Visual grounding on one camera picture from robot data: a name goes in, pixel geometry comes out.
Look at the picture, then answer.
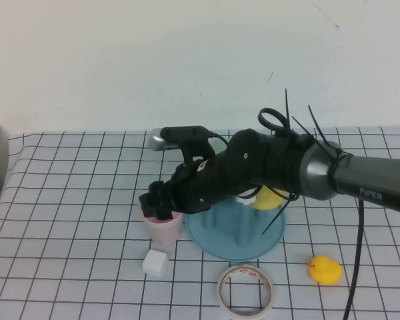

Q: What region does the blue cup stand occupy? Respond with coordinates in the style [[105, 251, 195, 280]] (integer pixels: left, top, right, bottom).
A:
[[185, 195, 287, 261]]

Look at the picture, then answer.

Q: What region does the pink plastic cup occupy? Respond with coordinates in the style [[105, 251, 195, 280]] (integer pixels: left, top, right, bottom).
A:
[[139, 205, 183, 246]]

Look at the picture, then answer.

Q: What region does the yellow plastic cup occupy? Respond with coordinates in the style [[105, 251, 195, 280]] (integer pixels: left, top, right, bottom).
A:
[[251, 185, 283, 211]]

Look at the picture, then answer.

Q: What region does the white foam cube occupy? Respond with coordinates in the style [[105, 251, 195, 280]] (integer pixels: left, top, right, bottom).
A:
[[142, 250, 169, 278]]

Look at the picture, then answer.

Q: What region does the black zip tie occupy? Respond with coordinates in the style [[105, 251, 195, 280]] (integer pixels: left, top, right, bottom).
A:
[[291, 116, 316, 139], [284, 88, 293, 134], [307, 105, 344, 159], [261, 188, 301, 236]]

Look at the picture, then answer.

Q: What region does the long black camera cable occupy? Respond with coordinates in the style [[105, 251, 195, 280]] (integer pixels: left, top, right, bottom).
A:
[[208, 107, 366, 320]]

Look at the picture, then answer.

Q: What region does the yellow rubber duck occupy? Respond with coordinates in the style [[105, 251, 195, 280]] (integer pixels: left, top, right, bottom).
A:
[[307, 255, 343, 285]]

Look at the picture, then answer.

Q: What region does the grey black-grid tablecloth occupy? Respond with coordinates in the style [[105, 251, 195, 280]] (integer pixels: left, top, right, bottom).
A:
[[0, 125, 400, 320]]

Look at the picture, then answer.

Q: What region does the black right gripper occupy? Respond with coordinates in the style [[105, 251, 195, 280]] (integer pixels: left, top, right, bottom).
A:
[[139, 155, 227, 221]]

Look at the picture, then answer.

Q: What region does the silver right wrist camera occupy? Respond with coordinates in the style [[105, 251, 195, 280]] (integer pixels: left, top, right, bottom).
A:
[[149, 125, 221, 169]]

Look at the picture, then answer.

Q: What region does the white adhesive tape roll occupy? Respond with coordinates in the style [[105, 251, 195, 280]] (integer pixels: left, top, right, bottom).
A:
[[217, 264, 273, 317]]

